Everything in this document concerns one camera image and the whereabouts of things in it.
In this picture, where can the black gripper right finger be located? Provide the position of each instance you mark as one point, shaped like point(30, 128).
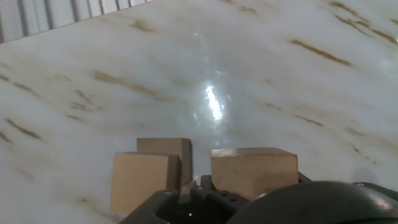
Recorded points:
point(304, 177)

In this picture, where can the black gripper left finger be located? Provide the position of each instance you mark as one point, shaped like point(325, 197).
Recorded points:
point(205, 203)

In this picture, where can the marble pattern board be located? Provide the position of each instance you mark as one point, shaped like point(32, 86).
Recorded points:
point(93, 93)

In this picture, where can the large wooden cube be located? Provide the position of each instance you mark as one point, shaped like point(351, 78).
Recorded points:
point(141, 180)
point(253, 171)
point(174, 146)

